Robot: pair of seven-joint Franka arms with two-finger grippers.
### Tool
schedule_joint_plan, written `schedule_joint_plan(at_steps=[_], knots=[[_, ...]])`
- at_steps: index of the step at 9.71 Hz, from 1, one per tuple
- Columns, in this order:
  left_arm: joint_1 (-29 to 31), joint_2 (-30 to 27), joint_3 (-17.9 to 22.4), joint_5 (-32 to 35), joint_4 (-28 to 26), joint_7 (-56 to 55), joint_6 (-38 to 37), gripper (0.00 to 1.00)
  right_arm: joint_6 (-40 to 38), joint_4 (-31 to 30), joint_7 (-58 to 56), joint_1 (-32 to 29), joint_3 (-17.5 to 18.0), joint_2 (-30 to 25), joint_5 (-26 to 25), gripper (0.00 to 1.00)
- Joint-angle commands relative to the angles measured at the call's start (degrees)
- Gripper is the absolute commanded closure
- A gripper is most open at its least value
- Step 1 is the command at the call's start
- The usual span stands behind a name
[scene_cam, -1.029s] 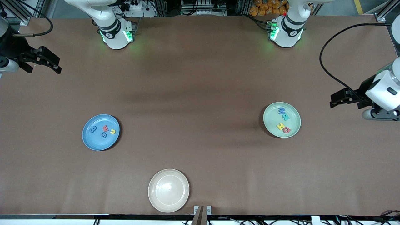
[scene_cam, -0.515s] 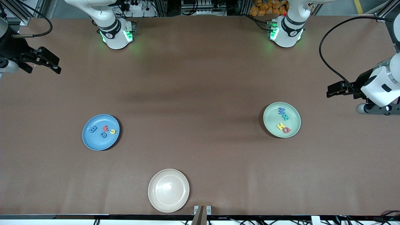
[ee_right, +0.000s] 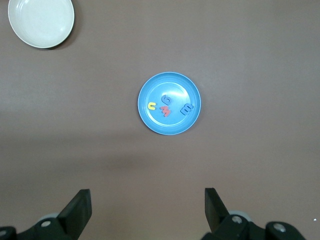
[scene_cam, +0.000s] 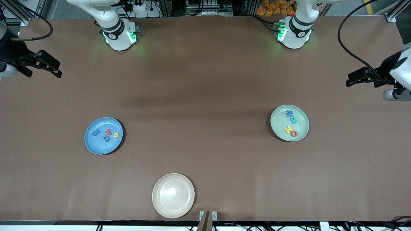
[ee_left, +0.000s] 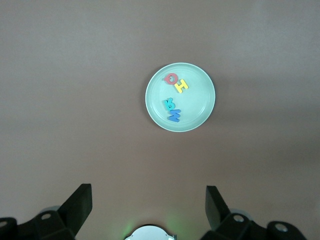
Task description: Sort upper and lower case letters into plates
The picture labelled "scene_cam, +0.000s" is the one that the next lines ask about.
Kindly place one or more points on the blue small letter m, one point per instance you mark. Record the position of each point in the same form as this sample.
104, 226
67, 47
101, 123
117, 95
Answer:
95, 132

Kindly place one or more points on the white table edge rail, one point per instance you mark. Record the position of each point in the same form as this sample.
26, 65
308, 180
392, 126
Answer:
64, 227

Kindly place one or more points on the black equipment rack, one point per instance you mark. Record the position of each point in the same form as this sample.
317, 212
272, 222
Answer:
208, 12

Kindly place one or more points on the red small letter w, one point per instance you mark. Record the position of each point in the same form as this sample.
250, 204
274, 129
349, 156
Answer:
108, 131

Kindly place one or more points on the pink capital letter Q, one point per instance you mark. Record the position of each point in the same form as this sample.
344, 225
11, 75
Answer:
291, 133

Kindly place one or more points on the orange objects pile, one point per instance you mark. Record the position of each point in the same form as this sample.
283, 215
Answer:
269, 9

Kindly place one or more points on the blue small letter g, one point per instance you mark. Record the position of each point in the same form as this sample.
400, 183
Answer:
104, 138

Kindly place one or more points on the green plate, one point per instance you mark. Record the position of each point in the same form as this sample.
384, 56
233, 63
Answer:
300, 128

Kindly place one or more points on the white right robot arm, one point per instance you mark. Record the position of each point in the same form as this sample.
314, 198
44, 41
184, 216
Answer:
109, 19

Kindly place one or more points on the yellow small letter c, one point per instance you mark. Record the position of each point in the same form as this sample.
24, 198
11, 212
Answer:
116, 137

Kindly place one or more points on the yellow capital letter H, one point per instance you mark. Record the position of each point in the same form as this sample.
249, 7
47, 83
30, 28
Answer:
288, 130

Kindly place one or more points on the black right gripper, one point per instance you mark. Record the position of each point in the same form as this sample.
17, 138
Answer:
12, 52

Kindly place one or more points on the white power strip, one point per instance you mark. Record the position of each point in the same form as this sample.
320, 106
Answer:
141, 6

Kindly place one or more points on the teal capital letter R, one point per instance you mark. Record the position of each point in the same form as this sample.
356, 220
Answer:
293, 120

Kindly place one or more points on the blue plate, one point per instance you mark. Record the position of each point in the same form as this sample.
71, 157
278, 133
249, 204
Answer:
99, 146

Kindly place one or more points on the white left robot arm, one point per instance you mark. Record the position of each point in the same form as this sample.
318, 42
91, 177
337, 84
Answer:
300, 22

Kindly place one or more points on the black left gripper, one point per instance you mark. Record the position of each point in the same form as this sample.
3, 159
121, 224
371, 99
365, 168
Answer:
385, 68

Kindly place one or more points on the beige plate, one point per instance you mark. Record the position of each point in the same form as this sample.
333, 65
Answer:
173, 195

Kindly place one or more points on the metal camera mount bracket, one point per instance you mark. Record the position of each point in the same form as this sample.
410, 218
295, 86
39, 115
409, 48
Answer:
205, 223

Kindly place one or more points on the blue capital letter M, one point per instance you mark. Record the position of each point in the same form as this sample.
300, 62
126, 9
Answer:
289, 113

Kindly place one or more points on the aluminium frame post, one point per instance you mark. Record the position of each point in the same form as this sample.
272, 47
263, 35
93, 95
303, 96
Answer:
393, 16
22, 17

